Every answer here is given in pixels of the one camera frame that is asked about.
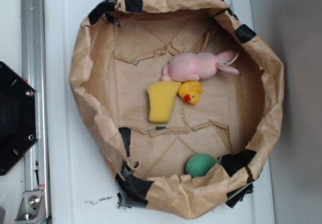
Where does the pink plush bunny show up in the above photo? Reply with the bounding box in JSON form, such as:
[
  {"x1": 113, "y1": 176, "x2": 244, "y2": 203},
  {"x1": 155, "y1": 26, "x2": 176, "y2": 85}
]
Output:
[{"x1": 161, "y1": 50, "x2": 239, "y2": 82}]

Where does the green ball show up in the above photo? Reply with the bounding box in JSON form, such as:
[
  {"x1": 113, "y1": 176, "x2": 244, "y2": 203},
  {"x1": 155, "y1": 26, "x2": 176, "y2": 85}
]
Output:
[{"x1": 186, "y1": 153, "x2": 217, "y2": 178}]

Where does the yellow sponge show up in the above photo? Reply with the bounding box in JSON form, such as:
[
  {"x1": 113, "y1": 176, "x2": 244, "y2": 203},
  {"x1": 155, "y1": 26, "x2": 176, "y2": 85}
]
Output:
[{"x1": 147, "y1": 81, "x2": 182, "y2": 124}]

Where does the metal corner bracket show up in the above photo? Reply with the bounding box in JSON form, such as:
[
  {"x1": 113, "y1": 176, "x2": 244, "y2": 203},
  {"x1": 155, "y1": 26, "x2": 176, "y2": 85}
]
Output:
[{"x1": 14, "y1": 190, "x2": 47, "y2": 223}]

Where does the brown paper bag bin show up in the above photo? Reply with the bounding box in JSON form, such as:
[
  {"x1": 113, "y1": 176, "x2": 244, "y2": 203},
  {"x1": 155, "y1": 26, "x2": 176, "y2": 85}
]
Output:
[{"x1": 69, "y1": 0, "x2": 284, "y2": 219}]

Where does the yellow rubber duck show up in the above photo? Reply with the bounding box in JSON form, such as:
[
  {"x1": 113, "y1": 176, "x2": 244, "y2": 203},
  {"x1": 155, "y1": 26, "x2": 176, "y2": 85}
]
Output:
[{"x1": 178, "y1": 81, "x2": 203, "y2": 105}]

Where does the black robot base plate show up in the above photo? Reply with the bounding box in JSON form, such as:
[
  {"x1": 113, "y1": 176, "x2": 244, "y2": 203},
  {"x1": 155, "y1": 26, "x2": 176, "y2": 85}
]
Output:
[{"x1": 1, "y1": 62, "x2": 38, "y2": 176}]

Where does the aluminium frame rail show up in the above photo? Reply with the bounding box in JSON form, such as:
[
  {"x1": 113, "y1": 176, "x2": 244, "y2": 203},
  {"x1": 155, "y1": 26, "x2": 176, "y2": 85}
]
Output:
[{"x1": 14, "y1": 0, "x2": 52, "y2": 224}]

